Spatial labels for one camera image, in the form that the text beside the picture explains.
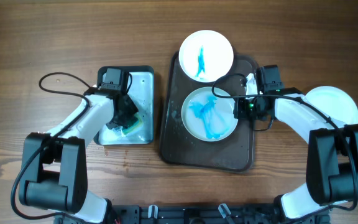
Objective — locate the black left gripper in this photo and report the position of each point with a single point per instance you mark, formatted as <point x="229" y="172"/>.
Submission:
<point x="132" y="110"/>

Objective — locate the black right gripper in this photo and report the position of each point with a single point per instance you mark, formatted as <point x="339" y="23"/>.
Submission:
<point x="240" y="111"/>

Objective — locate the green yellow sponge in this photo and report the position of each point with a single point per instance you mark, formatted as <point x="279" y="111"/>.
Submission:
<point x="134" y="125"/>

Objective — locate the white plate blue smear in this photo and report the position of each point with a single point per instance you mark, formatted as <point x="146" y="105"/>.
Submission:
<point x="207" y="114"/>

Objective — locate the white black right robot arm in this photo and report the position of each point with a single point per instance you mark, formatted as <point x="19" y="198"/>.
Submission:
<point x="327" y="119"/>

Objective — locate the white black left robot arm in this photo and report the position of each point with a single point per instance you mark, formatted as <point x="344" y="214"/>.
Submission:
<point x="53" y="173"/>

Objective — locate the black tray with soapy water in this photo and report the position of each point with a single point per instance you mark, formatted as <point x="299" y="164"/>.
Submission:
<point x="142" y="94"/>

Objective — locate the white plate far blue stain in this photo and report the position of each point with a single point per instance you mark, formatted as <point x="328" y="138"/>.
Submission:
<point x="205" y="56"/>

